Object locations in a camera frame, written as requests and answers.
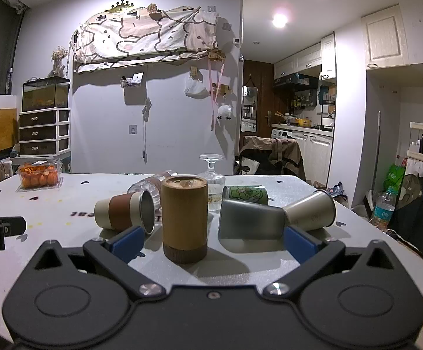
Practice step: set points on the gold crown ornament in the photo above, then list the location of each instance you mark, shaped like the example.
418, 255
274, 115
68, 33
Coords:
120, 6

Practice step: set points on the clear box of oranges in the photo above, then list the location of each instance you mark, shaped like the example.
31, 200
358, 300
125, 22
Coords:
38, 177

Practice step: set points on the grey metal cup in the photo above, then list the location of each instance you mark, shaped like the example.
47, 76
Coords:
249, 220

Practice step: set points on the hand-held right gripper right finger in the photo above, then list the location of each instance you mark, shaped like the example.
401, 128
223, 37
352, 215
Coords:
301, 245

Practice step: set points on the black range hood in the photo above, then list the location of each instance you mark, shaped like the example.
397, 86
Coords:
295, 82

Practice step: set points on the beige steel cup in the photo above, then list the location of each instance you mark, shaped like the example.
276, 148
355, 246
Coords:
311, 211

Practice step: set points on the green plastic bag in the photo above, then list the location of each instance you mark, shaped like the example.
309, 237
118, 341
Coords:
396, 177

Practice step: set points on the clear ribbed glass goblet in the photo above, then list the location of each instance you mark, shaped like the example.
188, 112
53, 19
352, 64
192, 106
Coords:
213, 180

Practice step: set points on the white washing machine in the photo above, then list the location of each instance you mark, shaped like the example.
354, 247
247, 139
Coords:
281, 133

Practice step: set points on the cream upper cabinet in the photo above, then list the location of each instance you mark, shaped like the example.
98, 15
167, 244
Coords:
384, 38

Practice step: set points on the white plastic drawer unit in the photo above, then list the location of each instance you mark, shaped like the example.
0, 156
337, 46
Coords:
43, 131

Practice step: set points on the yellow cooking pot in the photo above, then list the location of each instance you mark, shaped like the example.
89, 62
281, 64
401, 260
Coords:
303, 122

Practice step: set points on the glass fish tank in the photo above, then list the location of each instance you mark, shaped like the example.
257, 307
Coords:
45, 94

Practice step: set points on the printed cartoon cloth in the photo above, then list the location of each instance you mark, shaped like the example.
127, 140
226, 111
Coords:
142, 38

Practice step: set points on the chair with brown jacket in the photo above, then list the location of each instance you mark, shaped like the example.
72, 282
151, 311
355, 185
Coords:
275, 155

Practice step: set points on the clear glass cup brown band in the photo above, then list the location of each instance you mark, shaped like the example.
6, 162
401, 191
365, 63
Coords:
152, 187

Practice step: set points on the white plush toy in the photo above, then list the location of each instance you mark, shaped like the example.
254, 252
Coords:
225, 112

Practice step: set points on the plastic water bottle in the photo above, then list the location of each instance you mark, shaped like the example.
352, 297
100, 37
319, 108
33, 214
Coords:
383, 211

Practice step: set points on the white wall socket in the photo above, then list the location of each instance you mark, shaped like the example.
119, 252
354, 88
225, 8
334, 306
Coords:
133, 129

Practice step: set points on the hanging wall mirror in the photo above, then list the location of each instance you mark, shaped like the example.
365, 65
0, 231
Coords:
249, 102

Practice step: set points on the dried flower vase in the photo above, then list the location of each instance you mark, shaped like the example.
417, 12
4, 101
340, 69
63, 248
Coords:
59, 60

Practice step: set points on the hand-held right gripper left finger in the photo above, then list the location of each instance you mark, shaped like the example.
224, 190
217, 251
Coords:
128, 243

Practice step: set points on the round ceiling light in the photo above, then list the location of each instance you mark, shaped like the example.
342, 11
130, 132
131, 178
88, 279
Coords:
279, 20

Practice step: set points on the tall brown cylinder cup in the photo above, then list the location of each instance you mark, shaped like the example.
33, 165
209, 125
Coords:
184, 218

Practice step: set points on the cream cup with brown sleeve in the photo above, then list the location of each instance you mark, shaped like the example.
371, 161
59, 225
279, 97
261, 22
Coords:
122, 211

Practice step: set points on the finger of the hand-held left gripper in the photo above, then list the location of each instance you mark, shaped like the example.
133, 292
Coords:
14, 225

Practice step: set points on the green printed cup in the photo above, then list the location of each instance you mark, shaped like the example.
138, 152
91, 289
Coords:
246, 194

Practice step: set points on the black chalkboard sign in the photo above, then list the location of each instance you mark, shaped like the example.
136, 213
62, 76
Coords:
421, 218

